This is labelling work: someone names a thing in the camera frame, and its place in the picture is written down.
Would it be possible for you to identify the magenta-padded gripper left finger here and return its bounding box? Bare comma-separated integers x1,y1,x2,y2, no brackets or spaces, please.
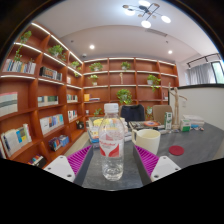
43,144,95,188

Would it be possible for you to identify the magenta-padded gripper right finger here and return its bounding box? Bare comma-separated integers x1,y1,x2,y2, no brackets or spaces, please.
132,144,182,186

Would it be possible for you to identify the clear plastic water bottle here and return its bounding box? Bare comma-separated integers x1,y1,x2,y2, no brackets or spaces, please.
98,102,125,182

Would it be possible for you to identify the flat round red coaster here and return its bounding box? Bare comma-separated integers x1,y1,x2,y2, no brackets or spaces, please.
168,145,185,157

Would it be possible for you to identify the cream ceramic mug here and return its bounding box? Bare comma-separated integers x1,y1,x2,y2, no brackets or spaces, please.
131,128,162,156

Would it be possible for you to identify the small green white box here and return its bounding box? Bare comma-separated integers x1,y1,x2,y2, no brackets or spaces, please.
179,119,192,133

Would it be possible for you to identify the magazine with orange disc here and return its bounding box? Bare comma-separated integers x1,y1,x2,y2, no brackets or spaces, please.
129,120,166,132

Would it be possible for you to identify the tall green white carton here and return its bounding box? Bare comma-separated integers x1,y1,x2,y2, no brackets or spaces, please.
164,111,174,131

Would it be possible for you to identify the stack of colourful books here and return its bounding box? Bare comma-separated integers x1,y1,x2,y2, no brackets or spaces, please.
87,117,130,144

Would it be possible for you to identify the tan chair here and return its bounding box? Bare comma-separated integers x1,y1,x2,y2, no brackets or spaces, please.
152,104,173,125

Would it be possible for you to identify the stack of white boxes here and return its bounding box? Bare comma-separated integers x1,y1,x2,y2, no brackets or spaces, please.
182,114,205,128

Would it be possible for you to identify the wooden artist mannequin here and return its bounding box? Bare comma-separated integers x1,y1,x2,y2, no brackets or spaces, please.
167,82,188,130

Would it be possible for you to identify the dark office chair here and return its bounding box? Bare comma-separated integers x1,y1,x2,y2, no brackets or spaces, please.
119,104,146,124

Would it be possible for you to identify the orange wooden shelf unit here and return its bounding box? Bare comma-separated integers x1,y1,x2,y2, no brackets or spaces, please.
0,21,180,169

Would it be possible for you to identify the grey curtain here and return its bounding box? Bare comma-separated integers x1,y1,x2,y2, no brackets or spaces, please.
185,62,217,86

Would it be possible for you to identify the black-framed window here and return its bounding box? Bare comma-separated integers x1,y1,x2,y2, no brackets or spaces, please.
210,60,224,84

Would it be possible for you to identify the black multi-bulb ceiling lamp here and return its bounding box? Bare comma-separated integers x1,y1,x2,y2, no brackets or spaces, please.
121,0,172,29

